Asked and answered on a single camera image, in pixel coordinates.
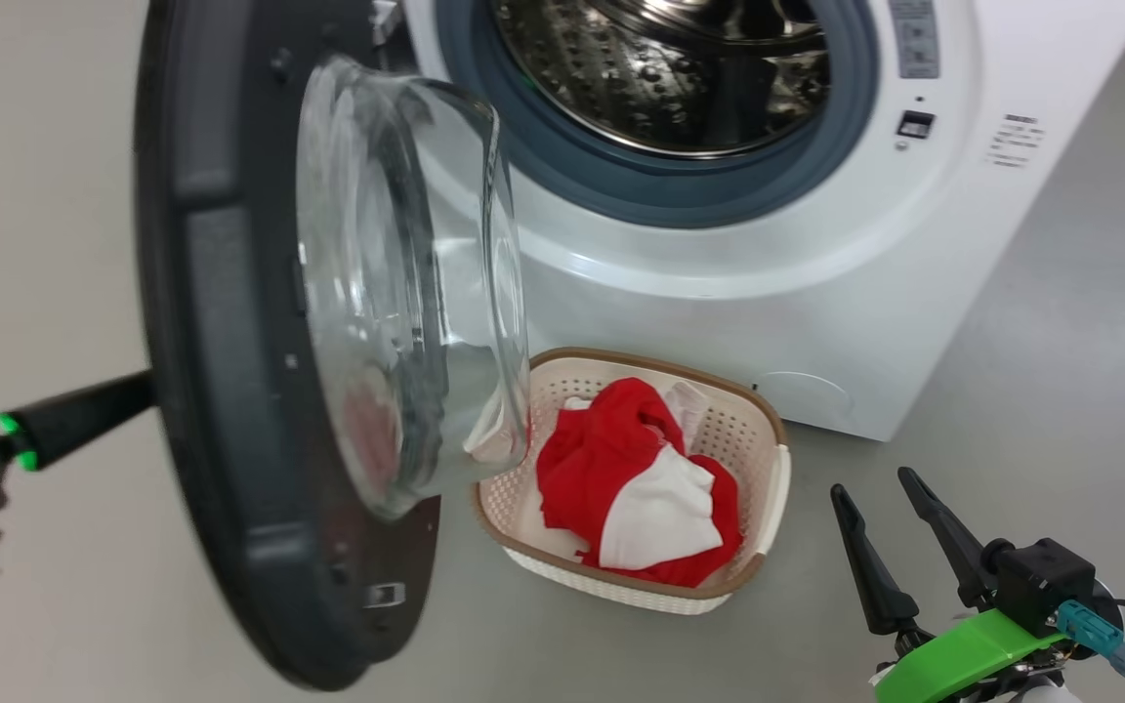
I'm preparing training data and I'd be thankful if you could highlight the red garment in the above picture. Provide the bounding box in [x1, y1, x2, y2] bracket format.
[535, 378, 744, 589]

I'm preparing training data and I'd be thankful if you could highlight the stainless steel washing machine drum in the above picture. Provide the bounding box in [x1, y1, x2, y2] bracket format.
[492, 0, 832, 159]

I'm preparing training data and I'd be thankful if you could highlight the black round glass washer door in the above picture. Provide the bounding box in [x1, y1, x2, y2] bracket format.
[133, 0, 534, 692]

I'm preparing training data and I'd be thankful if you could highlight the white garment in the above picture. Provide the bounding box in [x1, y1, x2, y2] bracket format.
[514, 381, 725, 572]

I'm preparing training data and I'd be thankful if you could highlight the white front-load washing machine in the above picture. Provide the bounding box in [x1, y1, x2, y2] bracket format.
[367, 0, 1125, 442]

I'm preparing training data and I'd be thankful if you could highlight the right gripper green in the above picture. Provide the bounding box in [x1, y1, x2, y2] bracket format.
[829, 467, 1071, 703]

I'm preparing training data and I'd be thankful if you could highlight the grey instruction label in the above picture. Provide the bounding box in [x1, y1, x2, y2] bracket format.
[888, 0, 942, 80]

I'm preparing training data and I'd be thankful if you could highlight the cream perforated basket brown rim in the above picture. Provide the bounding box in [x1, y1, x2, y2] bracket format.
[472, 347, 793, 616]

